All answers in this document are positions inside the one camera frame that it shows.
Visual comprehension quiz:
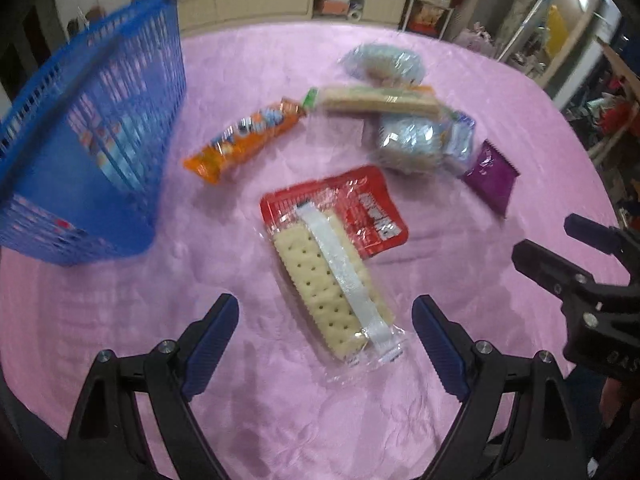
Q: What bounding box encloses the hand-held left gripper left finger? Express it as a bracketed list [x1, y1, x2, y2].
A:
[65, 292, 241, 480]

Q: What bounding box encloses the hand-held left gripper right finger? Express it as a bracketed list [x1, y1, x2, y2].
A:
[411, 294, 591, 480]

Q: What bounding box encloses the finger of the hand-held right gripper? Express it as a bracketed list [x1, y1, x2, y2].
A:
[564, 214, 636, 257]
[511, 240, 603, 311]

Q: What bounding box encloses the clear cracker packet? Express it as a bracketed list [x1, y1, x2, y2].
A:
[262, 200, 408, 386]

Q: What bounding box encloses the red snack packet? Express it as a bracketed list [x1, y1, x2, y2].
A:
[259, 165, 410, 260]

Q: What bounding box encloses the green-edged cracker packet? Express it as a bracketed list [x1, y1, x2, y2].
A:
[301, 85, 446, 121]

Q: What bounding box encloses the blue plastic basket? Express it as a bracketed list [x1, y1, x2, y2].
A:
[0, 0, 188, 267]

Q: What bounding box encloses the purple snack packet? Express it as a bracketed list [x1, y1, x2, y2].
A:
[461, 140, 521, 218]

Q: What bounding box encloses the pink tablecloth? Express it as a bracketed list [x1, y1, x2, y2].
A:
[0, 20, 631, 480]

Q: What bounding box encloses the blue and white snack packet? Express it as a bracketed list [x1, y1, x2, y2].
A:
[442, 110, 476, 176]

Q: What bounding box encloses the pale blue round snack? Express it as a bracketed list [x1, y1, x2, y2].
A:
[375, 112, 451, 173]
[340, 44, 427, 86]

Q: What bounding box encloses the arched standing mirror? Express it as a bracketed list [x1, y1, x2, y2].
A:
[542, 0, 621, 101]

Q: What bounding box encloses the orange snack packet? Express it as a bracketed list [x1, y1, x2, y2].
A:
[182, 97, 307, 185]

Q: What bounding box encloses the pink bag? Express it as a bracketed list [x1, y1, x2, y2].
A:
[452, 22, 496, 56]

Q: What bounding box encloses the white metal rack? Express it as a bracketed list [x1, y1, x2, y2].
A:
[400, 0, 456, 41]

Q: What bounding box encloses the beige TV cabinet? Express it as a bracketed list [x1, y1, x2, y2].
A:
[177, 0, 416, 36]

